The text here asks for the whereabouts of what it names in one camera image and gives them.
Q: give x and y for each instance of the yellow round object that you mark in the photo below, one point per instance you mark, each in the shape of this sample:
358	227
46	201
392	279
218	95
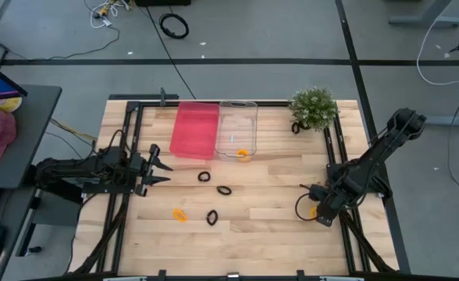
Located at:
7	104

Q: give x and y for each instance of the black box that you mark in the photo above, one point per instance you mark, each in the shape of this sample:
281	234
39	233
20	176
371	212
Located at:
163	2

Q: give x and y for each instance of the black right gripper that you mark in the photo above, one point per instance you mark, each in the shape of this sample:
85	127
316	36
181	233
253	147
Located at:
327	203

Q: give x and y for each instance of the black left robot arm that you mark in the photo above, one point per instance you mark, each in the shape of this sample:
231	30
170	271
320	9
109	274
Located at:
77	169

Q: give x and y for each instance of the black aluminium rig frame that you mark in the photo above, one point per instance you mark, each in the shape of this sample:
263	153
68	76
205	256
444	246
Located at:
151	104

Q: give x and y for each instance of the black plant pot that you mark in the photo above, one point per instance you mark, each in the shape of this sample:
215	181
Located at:
304	126

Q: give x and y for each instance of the grey desk foot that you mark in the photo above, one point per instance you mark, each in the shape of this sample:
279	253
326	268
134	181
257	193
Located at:
424	21
448	121

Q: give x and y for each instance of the green artificial plant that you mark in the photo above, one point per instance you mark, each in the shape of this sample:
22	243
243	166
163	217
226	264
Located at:
314	107

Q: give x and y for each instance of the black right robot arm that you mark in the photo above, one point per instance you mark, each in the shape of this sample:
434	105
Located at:
374	156

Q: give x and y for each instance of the red translucent plastic bin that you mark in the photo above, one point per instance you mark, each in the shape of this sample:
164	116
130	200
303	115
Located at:
194	130

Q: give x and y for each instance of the clear plastic bin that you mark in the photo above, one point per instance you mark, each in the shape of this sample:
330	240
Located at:
235	117

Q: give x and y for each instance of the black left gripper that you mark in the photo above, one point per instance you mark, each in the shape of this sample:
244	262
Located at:
143	168

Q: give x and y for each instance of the dark grey side desk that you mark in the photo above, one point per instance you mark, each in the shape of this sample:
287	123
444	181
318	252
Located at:
34	129

